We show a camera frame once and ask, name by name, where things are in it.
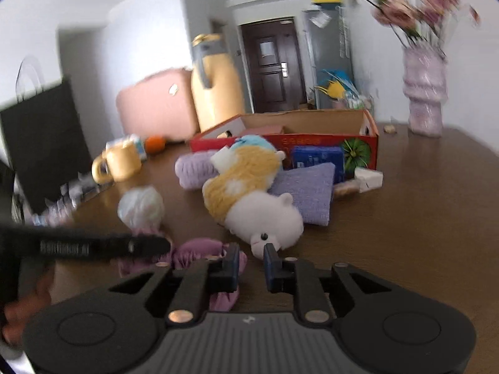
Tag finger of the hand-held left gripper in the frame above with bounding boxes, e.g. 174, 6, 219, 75
128, 234, 172, 261

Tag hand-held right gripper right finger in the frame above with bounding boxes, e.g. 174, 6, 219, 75
264, 243, 392, 322

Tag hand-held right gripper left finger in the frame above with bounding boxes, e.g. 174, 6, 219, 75
109, 243, 240, 326

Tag purple ruffled fabric piece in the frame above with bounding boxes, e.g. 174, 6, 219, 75
118, 229, 248, 312

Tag purple knitted cloth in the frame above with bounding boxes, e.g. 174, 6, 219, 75
269, 162, 336, 226

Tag yellow white plush toy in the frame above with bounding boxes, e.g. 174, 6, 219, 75
202, 134, 305, 258

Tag purple towel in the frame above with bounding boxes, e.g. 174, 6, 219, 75
174, 150, 224, 191

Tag red cardboard box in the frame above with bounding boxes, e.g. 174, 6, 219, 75
190, 109, 380, 173

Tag person's left hand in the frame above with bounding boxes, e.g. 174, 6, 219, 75
0, 275, 53, 347

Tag yellow mug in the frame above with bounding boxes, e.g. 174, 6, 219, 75
91, 140, 143, 184

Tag orange fruit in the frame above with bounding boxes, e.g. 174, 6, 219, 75
145, 136, 167, 154

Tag black paper bag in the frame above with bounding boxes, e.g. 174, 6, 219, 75
0, 56, 93, 215

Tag light blue white carton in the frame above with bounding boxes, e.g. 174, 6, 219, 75
105, 134, 148, 161

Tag small beige packet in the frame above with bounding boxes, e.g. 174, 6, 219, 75
333, 181, 359, 196

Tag blue packet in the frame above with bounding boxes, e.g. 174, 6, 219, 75
292, 146, 346, 184

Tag small white box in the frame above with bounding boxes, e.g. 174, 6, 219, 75
354, 167, 384, 194

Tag pink suitcase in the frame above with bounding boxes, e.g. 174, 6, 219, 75
116, 68, 199, 141

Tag large yellow thermos bottle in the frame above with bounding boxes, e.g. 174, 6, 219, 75
190, 34, 246, 133

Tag white storage rack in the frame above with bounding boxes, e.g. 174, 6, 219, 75
331, 91, 375, 112

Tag blue yellow toys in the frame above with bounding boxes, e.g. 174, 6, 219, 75
315, 69, 357, 102

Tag dark brown door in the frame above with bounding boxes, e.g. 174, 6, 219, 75
239, 17, 308, 113

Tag grey refrigerator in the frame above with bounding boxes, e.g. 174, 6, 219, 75
302, 6, 356, 110

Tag purple ribbed vase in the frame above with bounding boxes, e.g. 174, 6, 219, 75
402, 45, 447, 138

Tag bunch of pink flowers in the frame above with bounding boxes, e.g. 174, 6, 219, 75
312, 0, 482, 53

